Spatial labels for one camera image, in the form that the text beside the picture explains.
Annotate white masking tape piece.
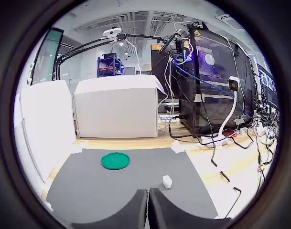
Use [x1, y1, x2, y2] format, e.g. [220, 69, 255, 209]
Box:
[42, 200, 54, 213]
[171, 140, 191, 154]
[72, 140, 88, 155]

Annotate blue cable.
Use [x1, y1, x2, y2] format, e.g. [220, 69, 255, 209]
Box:
[173, 59, 247, 115]

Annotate black computer monitor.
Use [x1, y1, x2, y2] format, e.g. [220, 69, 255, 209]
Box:
[256, 63, 279, 113]

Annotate thick black power cable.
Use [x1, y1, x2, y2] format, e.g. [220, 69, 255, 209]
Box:
[168, 102, 232, 144]

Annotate white cable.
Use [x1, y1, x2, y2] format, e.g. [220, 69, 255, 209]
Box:
[157, 54, 176, 127]

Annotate white webcam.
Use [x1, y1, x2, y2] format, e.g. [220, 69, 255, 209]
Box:
[102, 27, 122, 43]

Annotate black computer tower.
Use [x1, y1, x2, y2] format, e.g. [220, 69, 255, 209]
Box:
[177, 23, 256, 135]

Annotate dark grey mat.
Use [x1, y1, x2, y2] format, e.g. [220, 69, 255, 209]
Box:
[46, 147, 219, 221]

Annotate blue shelf rack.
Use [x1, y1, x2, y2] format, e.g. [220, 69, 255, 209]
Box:
[97, 52, 125, 77]

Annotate small white plastic terminal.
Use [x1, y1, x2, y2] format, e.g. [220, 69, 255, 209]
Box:
[162, 175, 172, 189]

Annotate white power strip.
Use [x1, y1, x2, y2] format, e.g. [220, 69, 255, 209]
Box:
[199, 134, 233, 147]

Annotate round green lid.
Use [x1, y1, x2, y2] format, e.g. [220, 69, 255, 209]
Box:
[101, 152, 131, 170]

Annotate black camera cable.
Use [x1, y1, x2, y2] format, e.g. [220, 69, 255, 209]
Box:
[211, 133, 242, 219]

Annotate dark teal banner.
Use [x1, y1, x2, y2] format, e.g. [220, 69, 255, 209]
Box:
[27, 27, 65, 86]

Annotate white gooseneck camera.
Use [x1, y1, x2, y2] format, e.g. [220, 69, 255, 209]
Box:
[217, 75, 240, 144]

